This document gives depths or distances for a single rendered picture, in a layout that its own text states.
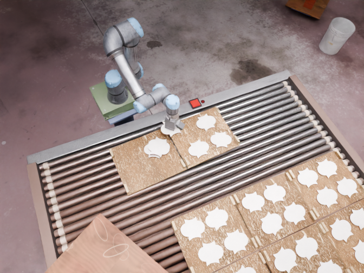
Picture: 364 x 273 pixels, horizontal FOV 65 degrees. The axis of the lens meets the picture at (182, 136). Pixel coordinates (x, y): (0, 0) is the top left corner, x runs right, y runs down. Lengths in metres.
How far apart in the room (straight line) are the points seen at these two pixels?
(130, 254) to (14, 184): 1.79
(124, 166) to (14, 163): 1.59
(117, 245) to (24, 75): 2.67
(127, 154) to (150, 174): 0.22
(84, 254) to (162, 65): 2.53
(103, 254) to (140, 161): 0.61
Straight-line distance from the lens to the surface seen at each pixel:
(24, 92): 3.71
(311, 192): 2.05
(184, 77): 3.52
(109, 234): 1.69
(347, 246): 2.06
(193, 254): 1.76
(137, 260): 1.65
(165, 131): 1.84
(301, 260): 1.92
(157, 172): 1.87
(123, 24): 1.68
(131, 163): 1.91
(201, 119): 2.06
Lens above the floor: 2.68
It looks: 61 degrees down
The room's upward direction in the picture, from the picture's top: 6 degrees clockwise
